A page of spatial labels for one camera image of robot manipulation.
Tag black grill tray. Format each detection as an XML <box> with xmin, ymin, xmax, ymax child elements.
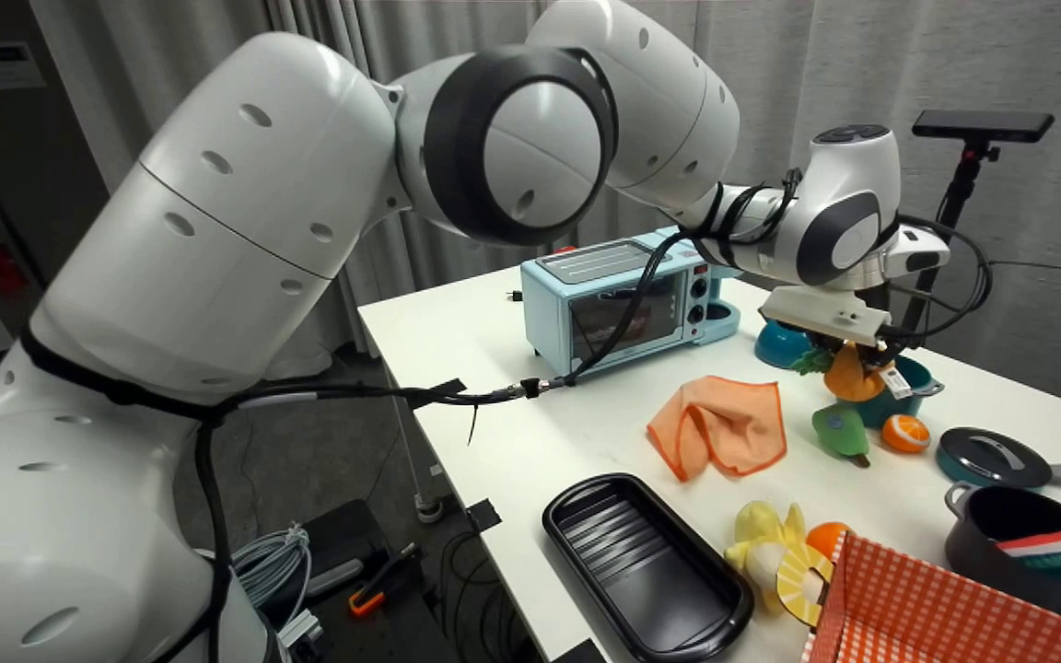
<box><xmin>539</xmin><ymin>466</ymin><xmax>759</xmax><ymax>663</ymax></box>

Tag green plush fruit toy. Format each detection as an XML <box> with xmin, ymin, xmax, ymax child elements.
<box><xmin>812</xmin><ymin>401</ymin><xmax>880</xmax><ymax>472</ymax></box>

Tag small orange half plush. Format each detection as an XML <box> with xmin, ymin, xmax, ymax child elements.
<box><xmin>876</xmin><ymin>410</ymin><xmax>936</xmax><ymax>460</ymax></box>

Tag grey curtain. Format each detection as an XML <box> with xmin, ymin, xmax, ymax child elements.
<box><xmin>26</xmin><ymin>0</ymin><xmax>1061</xmax><ymax>416</ymax></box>

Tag red checkered basket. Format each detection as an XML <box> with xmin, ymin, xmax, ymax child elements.
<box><xmin>799</xmin><ymin>527</ymin><xmax>1061</xmax><ymax>663</ymax></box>

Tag blue toy pan with lid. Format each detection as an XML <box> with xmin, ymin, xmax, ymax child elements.
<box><xmin>933</xmin><ymin>423</ymin><xmax>1061</xmax><ymax>492</ymax></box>

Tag orange folded cloth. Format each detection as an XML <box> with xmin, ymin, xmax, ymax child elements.
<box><xmin>646</xmin><ymin>373</ymin><xmax>791</xmax><ymax>485</ymax></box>

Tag small orange fruit plush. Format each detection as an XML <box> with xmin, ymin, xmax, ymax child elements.
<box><xmin>803</xmin><ymin>518</ymin><xmax>855</xmax><ymax>568</ymax></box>

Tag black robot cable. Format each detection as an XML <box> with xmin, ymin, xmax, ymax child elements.
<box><xmin>17</xmin><ymin>169</ymin><xmax>812</xmax><ymax>663</ymax></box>

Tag blue toy pot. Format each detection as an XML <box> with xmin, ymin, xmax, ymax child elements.
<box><xmin>855</xmin><ymin>351</ymin><xmax>946</xmax><ymax>431</ymax></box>

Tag black toy pot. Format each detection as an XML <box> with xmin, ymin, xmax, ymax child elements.
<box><xmin>944</xmin><ymin>481</ymin><xmax>1061</xmax><ymax>619</ymax></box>

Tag light blue toaster oven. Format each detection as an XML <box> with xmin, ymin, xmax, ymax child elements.
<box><xmin>515</xmin><ymin>227</ymin><xmax>745</xmax><ymax>378</ymax></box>

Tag grey cable bundle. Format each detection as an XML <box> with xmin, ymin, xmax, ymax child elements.
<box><xmin>230</xmin><ymin>523</ymin><xmax>324</xmax><ymax>655</ymax></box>

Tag blue toy kettle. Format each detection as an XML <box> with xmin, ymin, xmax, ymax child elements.
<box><xmin>753</xmin><ymin>312</ymin><xmax>836</xmax><ymax>375</ymax></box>

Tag orange handled tool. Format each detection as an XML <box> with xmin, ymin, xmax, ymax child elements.
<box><xmin>348</xmin><ymin>539</ymin><xmax>422</xmax><ymax>619</ymax></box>

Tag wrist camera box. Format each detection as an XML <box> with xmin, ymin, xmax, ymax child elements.
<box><xmin>880</xmin><ymin>221</ymin><xmax>954</xmax><ymax>281</ymax></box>

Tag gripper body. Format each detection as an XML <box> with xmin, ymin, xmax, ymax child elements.
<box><xmin>755</xmin><ymin>285</ymin><xmax>896</xmax><ymax>356</ymax></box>

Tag orange pineapple plush toy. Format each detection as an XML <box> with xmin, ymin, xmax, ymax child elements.
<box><xmin>799</xmin><ymin>344</ymin><xmax>890</xmax><ymax>410</ymax></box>

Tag black camera bar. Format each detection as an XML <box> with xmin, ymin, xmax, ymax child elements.
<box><xmin>911</xmin><ymin>107</ymin><xmax>1057</xmax><ymax>147</ymax></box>

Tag yellow banana plush toy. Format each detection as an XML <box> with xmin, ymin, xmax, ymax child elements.
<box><xmin>721</xmin><ymin>496</ymin><xmax>840</xmax><ymax>633</ymax></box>

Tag black tripod stand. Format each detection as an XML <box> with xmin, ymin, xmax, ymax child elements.
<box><xmin>890</xmin><ymin>132</ymin><xmax>1002</xmax><ymax>345</ymax></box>

